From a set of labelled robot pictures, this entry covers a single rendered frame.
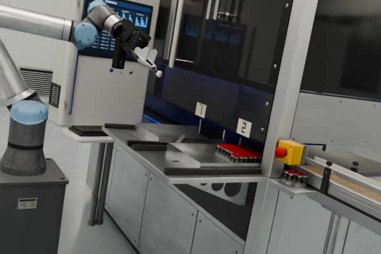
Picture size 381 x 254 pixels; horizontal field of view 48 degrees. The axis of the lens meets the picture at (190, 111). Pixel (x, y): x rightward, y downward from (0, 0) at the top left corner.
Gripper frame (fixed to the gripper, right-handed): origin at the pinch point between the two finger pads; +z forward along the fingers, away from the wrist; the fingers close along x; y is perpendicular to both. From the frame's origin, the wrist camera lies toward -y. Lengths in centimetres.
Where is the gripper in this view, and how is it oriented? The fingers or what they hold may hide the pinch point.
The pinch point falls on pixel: (150, 67)
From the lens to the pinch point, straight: 148.5
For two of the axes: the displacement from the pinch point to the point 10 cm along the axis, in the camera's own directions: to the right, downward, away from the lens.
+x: 5.0, 0.2, 8.7
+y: 5.6, -7.7, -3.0
